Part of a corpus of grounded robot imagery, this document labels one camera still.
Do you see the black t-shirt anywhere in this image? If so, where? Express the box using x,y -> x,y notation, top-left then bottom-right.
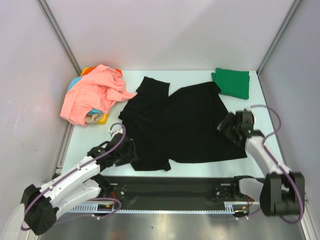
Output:
119,77 -> 247,171

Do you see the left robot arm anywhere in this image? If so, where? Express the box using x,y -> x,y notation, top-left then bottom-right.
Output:
20,133 -> 138,236

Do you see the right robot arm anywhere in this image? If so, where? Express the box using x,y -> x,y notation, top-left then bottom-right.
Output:
217,109 -> 305,224

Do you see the folded green t-shirt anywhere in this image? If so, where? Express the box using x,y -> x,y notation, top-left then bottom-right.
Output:
211,68 -> 250,100

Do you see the beige t-shirt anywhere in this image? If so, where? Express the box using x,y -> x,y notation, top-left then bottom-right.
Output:
85,113 -> 104,124

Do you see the light blue t-shirt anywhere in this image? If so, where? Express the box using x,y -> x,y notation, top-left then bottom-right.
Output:
67,76 -> 103,116

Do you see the pink t-shirt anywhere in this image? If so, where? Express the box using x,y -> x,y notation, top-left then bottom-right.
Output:
60,64 -> 136,126

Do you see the orange t-shirt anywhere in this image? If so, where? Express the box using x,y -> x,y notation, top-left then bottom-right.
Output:
115,68 -> 123,77

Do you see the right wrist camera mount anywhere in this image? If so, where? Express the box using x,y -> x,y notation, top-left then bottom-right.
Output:
243,107 -> 255,125

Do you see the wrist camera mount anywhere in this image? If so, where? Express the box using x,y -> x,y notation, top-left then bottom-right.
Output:
243,107 -> 255,125
108,127 -> 124,138

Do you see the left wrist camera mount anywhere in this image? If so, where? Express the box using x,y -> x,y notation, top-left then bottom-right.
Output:
108,127 -> 124,138

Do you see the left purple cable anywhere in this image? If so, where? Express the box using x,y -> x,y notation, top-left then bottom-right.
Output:
20,122 -> 127,231

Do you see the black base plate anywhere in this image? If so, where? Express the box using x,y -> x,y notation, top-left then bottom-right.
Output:
81,175 -> 266,211

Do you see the grey slotted cable duct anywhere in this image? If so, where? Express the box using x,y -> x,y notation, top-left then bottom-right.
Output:
68,202 -> 248,216

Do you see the right aluminium frame post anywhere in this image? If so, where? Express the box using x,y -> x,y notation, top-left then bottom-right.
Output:
256,0 -> 303,77

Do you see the aluminium frame post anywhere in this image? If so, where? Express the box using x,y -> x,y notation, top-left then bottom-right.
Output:
36,0 -> 82,75
256,0 -> 303,77

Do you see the left aluminium frame post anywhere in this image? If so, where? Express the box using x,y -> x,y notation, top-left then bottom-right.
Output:
36,0 -> 82,75

